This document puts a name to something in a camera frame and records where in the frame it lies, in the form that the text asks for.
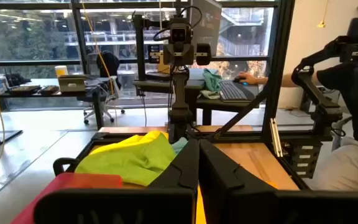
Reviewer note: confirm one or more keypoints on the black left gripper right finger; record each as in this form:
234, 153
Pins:
228, 199

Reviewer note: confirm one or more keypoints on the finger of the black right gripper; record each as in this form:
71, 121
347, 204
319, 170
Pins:
204, 54
155, 56

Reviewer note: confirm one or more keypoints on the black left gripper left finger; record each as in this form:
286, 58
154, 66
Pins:
172, 199

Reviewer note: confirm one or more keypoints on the teal microfiber towel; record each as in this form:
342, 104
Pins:
179, 145

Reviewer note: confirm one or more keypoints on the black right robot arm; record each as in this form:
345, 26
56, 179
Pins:
179, 102

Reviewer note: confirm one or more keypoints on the green microfiber towel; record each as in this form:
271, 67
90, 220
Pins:
129, 161

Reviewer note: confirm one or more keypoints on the yellow microfiber towel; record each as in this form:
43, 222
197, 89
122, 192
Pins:
154, 137

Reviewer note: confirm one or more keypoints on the pink translucent plastic basket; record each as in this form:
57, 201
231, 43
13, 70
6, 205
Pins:
73, 182

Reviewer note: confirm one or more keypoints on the black monitor pole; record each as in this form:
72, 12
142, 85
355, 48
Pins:
140, 53

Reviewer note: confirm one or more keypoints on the black computer monitor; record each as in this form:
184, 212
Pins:
207, 28

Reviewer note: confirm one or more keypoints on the pale teal cloth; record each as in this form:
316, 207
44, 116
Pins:
211, 81

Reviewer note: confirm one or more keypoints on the black office desk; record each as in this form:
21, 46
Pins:
166, 84

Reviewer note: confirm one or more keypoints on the black computer mouse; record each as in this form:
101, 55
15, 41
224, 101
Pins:
238, 80

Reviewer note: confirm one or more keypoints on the black computer keyboard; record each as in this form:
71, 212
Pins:
232, 91

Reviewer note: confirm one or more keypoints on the black office chair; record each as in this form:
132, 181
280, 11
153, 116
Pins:
107, 65

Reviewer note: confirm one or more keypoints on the person's hand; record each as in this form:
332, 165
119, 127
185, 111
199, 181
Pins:
249, 78

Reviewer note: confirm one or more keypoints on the black connector box white labels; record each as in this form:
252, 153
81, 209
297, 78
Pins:
303, 158

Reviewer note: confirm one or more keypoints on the beige cardboard box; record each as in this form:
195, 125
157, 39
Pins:
71, 84

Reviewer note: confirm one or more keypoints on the white paper cup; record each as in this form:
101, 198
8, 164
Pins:
61, 71

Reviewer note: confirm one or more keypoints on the grey office desk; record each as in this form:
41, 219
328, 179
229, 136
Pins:
42, 80

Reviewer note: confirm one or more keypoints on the yellow hanging plug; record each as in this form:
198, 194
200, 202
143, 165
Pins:
321, 24

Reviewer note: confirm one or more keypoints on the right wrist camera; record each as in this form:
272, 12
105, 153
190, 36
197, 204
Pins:
179, 32

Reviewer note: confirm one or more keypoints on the black aluminium table frame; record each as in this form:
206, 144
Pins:
278, 62

